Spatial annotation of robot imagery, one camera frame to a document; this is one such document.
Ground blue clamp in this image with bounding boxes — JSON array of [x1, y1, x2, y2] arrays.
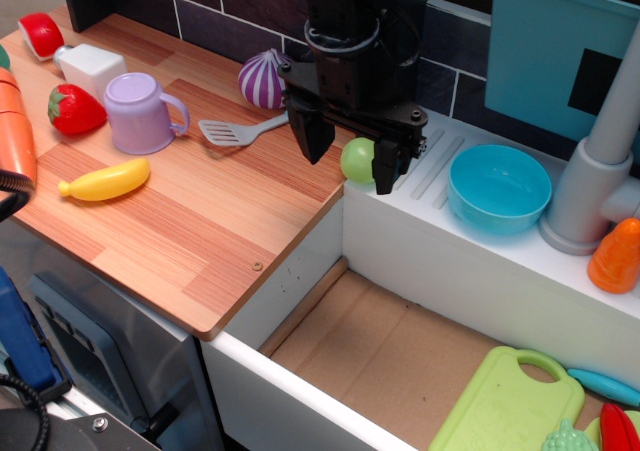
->
[[1, 269, 72, 403]]

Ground black cable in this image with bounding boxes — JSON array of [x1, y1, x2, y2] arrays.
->
[[0, 168, 51, 451]]

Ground grey toy oven door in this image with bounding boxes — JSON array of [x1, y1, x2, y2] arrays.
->
[[28, 272, 207, 450]]

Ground teal box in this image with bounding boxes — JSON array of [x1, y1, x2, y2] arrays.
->
[[485, 0, 639, 141]]

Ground purple striped toy onion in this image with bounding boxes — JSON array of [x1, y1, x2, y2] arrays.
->
[[238, 49, 293, 110]]

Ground small orange toy carrot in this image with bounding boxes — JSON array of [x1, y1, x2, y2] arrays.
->
[[587, 217, 639, 294]]

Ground white salt shaker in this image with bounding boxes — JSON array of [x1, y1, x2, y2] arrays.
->
[[53, 44, 128, 103]]

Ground yellow toy banana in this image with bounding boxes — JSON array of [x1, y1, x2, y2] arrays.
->
[[58, 158, 151, 202]]

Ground white toy sink unit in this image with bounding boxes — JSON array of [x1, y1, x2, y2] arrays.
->
[[202, 114, 639, 450]]

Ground red white toy sushi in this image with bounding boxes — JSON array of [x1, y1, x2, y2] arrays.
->
[[18, 12, 65, 61]]

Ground lilac plastic mug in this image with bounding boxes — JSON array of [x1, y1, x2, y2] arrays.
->
[[104, 72, 190, 155]]

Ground grey toy spatula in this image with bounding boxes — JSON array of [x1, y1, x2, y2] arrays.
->
[[198, 113, 289, 147]]

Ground blue toy knife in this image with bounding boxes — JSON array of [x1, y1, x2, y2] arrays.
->
[[567, 368, 640, 408]]

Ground red toy strawberry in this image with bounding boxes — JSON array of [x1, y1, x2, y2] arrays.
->
[[47, 84, 107, 135]]

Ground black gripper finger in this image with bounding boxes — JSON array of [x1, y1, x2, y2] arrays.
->
[[372, 139, 412, 195], [285, 93, 335, 165]]

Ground green toy cutting board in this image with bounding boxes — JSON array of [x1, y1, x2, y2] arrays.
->
[[429, 346, 585, 450]]

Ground grey toy faucet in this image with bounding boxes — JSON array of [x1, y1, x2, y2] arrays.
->
[[539, 31, 639, 255]]

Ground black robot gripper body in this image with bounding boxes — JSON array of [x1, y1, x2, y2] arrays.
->
[[278, 54, 428, 156]]

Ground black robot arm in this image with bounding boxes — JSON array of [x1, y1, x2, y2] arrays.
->
[[278, 0, 428, 194]]

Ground light green toy grapes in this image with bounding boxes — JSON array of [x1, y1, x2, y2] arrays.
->
[[541, 419, 599, 451]]

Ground blue plastic bowl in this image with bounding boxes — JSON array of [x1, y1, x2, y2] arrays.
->
[[448, 144, 552, 235]]

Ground green toy pear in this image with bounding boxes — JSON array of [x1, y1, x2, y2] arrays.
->
[[340, 137, 374, 184]]

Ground red toy pepper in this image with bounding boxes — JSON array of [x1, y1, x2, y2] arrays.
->
[[600, 403, 640, 451]]

